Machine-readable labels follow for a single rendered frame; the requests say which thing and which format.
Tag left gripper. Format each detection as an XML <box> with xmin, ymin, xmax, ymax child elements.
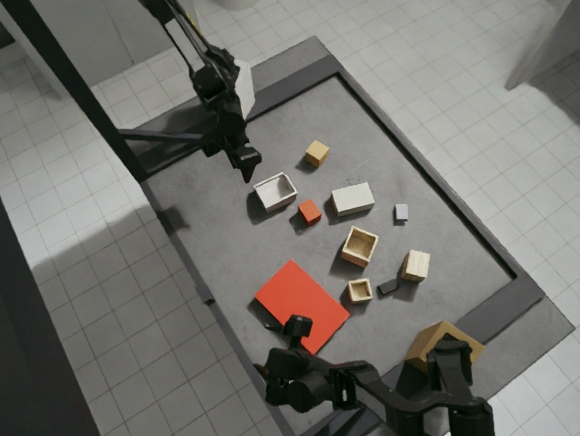
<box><xmin>222</xmin><ymin>128</ymin><xmax>262</xmax><ymax>184</ymax></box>

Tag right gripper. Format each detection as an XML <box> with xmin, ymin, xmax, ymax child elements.
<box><xmin>253</xmin><ymin>314</ymin><xmax>321</xmax><ymax>407</ymax></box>

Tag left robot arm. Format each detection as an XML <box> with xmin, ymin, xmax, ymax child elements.
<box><xmin>138</xmin><ymin>0</ymin><xmax>245</xmax><ymax>157</ymax></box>

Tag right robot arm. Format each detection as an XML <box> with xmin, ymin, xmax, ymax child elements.
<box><xmin>264</xmin><ymin>333</ymin><xmax>495</xmax><ymax>436</ymax></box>

